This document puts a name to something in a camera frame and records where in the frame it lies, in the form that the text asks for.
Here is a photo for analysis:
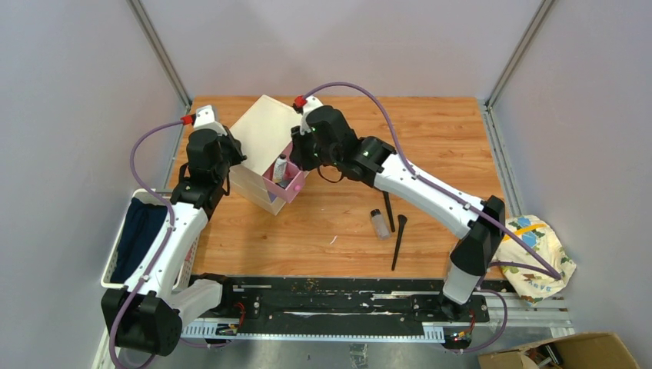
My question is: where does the white cosmetic tube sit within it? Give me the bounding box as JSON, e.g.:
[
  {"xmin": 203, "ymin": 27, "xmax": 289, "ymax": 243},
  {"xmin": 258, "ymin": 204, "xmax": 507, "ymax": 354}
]
[{"xmin": 272, "ymin": 154, "xmax": 288, "ymax": 184}]

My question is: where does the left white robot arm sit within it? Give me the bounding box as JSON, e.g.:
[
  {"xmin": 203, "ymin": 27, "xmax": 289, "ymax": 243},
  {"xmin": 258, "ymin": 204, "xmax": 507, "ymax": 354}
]
[{"xmin": 101, "ymin": 128, "xmax": 246, "ymax": 364}]

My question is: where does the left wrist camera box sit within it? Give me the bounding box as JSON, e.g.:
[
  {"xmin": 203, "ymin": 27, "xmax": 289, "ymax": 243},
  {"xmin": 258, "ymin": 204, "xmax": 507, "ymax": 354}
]
[{"xmin": 193, "ymin": 105, "xmax": 227, "ymax": 136}]

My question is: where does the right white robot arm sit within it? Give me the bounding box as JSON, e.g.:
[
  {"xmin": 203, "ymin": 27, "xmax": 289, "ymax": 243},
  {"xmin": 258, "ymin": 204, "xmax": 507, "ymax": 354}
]
[{"xmin": 290, "ymin": 105, "xmax": 505, "ymax": 321}]

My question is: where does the printed cream cloth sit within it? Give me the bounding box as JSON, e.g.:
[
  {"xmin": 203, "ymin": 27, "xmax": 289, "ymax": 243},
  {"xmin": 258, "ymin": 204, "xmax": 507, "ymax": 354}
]
[{"xmin": 492, "ymin": 215, "xmax": 577, "ymax": 306}]

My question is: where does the white mini drawer cabinet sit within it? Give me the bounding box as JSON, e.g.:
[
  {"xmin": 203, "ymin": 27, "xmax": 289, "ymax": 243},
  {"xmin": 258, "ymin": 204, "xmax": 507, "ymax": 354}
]
[{"xmin": 230, "ymin": 95, "xmax": 301, "ymax": 215}]

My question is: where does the thin black makeup brush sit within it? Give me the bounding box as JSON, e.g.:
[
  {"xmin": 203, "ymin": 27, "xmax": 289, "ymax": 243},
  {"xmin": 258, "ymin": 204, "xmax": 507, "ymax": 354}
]
[{"xmin": 391, "ymin": 214, "xmax": 408, "ymax": 271}]

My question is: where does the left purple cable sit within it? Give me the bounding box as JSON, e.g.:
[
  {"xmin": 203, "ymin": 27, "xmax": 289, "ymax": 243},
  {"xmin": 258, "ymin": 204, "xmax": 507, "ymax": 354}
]
[{"xmin": 108, "ymin": 114, "xmax": 233, "ymax": 369}]

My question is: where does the white perforated basket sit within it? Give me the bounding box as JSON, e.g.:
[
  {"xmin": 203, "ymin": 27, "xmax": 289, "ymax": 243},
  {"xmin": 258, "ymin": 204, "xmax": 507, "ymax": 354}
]
[{"xmin": 101, "ymin": 188, "xmax": 208, "ymax": 298}]

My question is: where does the small clear bottle black cap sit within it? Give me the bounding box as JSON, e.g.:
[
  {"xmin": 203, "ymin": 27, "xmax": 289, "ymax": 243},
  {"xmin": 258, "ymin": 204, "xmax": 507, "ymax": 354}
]
[{"xmin": 370, "ymin": 209, "xmax": 391, "ymax": 240}]

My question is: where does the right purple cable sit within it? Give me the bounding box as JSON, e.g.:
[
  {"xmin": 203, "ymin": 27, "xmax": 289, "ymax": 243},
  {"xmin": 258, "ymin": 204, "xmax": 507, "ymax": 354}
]
[{"xmin": 293, "ymin": 81, "xmax": 564, "ymax": 355}]

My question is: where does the cardboard box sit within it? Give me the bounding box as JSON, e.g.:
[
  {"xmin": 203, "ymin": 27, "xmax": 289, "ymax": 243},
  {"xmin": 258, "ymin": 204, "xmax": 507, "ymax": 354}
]
[{"xmin": 478, "ymin": 332, "xmax": 640, "ymax": 368}]

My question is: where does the white slotted cable duct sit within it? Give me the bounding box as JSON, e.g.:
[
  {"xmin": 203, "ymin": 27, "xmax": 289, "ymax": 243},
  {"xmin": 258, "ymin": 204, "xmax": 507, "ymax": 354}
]
[{"xmin": 181, "ymin": 318, "xmax": 447, "ymax": 342}]

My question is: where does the purple cable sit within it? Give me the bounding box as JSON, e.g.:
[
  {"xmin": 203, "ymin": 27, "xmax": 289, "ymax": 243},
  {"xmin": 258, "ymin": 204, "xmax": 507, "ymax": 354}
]
[
  {"xmin": 108, "ymin": 114, "xmax": 233, "ymax": 369},
  {"xmin": 293, "ymin": 81, "xmax": 564, "ymax": 355}
]

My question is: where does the dark blue cloth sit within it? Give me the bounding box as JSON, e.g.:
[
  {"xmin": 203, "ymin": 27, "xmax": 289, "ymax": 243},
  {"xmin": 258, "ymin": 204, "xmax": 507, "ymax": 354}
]
[{"xmin": 110, "ymin": 198, "xmax": 168, "ymax": 284}]

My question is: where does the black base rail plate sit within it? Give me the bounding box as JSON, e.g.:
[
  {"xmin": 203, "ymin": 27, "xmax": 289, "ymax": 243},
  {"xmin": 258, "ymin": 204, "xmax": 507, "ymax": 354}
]
[{"xmin": 181, "ymin": 277, "xmax": 490, "ymax": 344}]

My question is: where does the pink drawer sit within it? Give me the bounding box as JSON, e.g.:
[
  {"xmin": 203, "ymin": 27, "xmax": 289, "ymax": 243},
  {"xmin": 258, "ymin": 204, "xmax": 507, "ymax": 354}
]
[{"xmin": 263, "ymin": 143, "xmax": 307, "ymax": 203}]

